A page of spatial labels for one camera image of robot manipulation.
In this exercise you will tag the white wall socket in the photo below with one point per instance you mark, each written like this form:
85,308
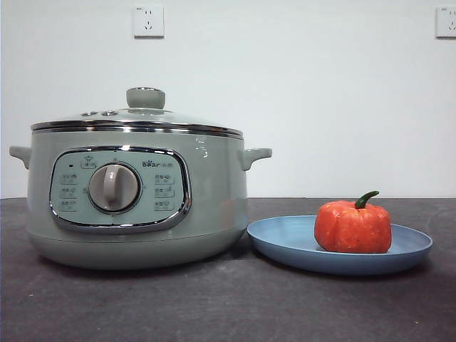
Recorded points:
447,21
149,21

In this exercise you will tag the blue plate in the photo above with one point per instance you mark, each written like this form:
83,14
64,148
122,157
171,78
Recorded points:
285,235

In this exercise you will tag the glass lid with green knob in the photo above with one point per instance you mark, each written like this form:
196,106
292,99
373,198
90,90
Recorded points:
145,98

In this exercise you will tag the pale green electric steamer pot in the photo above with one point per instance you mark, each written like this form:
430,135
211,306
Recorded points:
213,213

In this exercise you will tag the orange pumpkin with green stem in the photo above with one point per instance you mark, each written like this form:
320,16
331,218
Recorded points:
349,228

